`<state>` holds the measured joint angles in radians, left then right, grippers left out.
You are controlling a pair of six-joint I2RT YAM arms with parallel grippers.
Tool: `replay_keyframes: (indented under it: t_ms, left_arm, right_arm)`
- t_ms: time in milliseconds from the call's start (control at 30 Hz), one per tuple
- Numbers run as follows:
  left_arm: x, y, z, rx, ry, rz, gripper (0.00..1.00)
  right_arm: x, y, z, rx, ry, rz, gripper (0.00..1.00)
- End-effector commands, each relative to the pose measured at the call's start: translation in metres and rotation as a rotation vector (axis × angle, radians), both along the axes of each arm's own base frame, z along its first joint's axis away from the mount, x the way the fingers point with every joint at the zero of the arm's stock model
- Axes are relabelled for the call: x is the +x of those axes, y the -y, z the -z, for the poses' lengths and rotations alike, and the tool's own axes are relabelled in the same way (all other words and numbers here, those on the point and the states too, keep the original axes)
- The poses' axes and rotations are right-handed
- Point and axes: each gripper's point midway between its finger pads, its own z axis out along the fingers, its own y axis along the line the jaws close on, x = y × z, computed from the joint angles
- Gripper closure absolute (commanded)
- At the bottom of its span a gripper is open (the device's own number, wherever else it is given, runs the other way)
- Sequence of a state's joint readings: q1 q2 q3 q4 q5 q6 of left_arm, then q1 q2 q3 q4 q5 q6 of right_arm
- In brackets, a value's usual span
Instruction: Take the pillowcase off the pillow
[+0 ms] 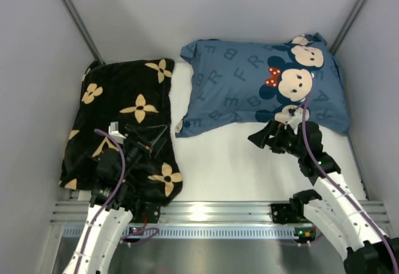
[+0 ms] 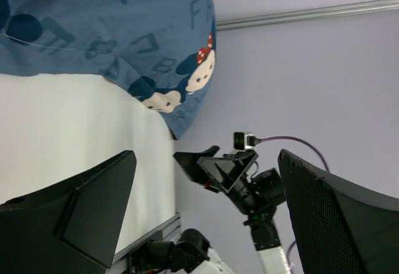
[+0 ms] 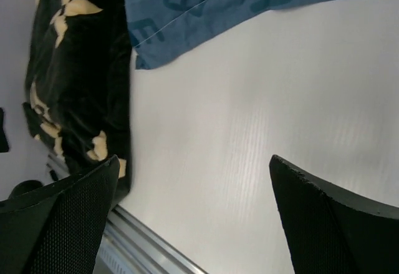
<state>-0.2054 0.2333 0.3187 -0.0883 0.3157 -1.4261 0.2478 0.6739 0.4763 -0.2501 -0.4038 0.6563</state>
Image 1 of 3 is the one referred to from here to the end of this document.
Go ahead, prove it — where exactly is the black floral plush pillowcase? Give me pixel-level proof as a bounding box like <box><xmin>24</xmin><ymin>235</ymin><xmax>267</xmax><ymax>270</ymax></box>
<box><xmin>59</xmin><ymin>59</ymin><xmax>183</xmax><ymax>206</ymax></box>

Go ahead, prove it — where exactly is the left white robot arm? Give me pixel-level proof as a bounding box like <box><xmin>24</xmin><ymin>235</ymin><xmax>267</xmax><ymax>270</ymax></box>
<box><xmin>64</xmin><ymin>122</ymin><xmax>167</xmax><ymax>273</ymax></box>

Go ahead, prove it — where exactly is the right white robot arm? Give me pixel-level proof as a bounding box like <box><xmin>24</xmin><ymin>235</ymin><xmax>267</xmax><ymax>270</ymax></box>
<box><xmin>248</xmin><ymin>120</ymin><xmax>398</xmax><ymax>273</ymax></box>

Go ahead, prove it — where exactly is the blue cartoon print pillow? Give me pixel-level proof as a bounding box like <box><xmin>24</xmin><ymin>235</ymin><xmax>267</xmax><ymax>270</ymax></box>
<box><xmin>175</xmin><ymin>34</ymin><xmax>350</xmax><ymax>137</ymax></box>

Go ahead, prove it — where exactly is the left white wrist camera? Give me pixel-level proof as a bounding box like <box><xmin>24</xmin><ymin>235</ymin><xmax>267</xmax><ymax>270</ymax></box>
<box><xmin>108</xmin><ymin>122</ymin><xmax>126</xmax><ymax>144</ymax></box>

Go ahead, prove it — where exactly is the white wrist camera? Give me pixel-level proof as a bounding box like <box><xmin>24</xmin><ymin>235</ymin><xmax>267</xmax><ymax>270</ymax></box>
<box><xmin>281</xmin><ymin>106</ymin><xmax>303</xmax><ymax>129</ymax></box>
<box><xmin>108</xmin><ymin>122</ymin><xmax>126</xmax><ymax>144</ymax></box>

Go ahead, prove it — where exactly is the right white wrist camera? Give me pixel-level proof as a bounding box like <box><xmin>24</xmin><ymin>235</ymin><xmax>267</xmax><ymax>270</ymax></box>
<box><xmin>281</xmin><ymin>106</ymin><xmax>303</xmax><ymax>129</ymax></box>

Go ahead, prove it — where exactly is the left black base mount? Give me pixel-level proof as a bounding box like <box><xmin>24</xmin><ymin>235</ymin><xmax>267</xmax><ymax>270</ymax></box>
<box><xmin>135</xmin><ymin>202</ymin><xmax>161</xmax><ymax>224</ymax></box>

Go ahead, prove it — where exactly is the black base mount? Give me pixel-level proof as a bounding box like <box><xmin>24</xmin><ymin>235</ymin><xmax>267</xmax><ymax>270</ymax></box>
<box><xmin>271</xmin><ymin>203</ymin><xmax>299</xmax><ymax>225</ymax></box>
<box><xmin>135</xmin><ymin>202</ymin><xmax>161</xmax><ymax>224</ymax></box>

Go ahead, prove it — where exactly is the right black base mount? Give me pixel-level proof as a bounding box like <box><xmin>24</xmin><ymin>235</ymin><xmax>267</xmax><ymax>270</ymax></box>
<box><xmin>271</xmin><ymin>203</ymin><xmax>299</xmax><ymax>225</ymax></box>

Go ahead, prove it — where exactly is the aluminium mounting rail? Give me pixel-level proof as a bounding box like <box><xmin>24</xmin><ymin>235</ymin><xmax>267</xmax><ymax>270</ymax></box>
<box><xmin>50</xmin><ymin>201</ymin><xmax>390</xmax><ymax>226</ymax></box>

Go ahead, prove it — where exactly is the perforated cable duct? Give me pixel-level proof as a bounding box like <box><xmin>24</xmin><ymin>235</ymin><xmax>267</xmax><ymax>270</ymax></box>
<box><xmin>62</xmin><ymin>225</ymin><xmax>315</xmax><ymax>240</ymax></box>

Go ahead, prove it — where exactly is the left aluminium frame post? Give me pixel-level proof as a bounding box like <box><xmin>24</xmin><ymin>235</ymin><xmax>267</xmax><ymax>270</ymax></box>
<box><xmin>61</xmin><ymin>0</ymin><xmax>105</xmax><ymax>64</ymax></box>

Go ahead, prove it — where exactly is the aluminium frame post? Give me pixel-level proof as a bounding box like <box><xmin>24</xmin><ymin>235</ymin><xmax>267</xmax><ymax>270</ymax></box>
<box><xmin>330</xmin><ymin>0</ymin><xmax>368</xmax><ymax>54</ymax></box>
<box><xmin>61</xmin><ymin>0</ymin><xmax>105</xmax><ymax>64</ymax></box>

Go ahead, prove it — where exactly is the right aluminium frame post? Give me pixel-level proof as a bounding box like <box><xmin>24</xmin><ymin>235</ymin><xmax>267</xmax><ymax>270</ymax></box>
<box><xmin>330</xmin><ymin>0</ymin><xmax>368</xmax><ymax>54</ymax></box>

